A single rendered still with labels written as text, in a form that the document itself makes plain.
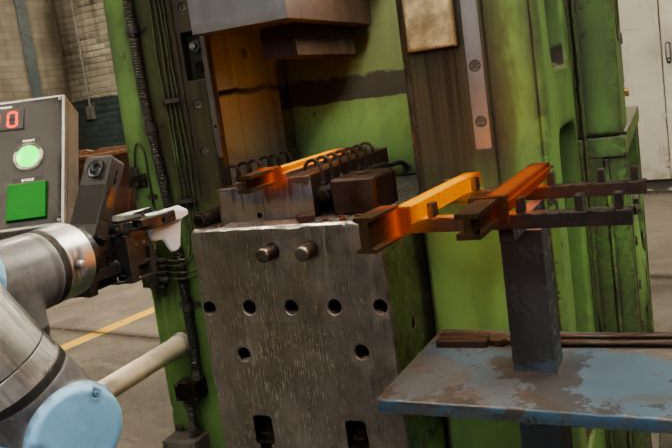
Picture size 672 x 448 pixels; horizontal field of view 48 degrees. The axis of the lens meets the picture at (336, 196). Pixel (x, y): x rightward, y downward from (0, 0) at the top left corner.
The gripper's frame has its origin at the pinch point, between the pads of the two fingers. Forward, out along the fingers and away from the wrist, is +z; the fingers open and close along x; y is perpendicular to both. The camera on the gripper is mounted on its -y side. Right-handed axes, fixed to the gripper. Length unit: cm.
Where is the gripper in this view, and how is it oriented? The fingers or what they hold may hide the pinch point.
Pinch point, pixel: (165, 209)
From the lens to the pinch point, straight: 112.2
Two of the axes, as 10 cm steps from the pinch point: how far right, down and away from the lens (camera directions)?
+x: 9.1, -0.7, -4.1
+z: 3.9, -1.8, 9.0
